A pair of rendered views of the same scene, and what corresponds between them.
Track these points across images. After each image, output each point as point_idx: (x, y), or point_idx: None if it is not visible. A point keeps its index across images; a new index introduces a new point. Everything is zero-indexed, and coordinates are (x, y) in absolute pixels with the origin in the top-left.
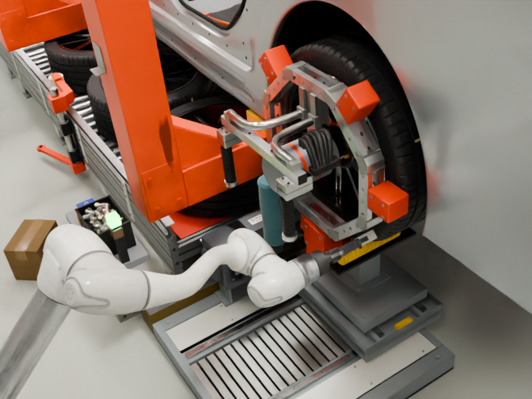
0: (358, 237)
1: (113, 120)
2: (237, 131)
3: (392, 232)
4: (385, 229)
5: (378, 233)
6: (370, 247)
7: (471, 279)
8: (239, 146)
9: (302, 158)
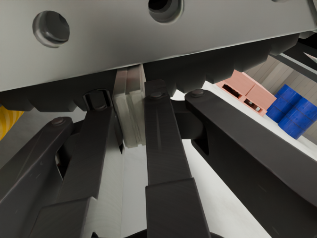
0: (138, 83)
1: None
2: None
3: (244, 70)
4: (222, 55)
5: (160, 76)
6: (1, 135)
7: (4, 160)
8: None
9: None
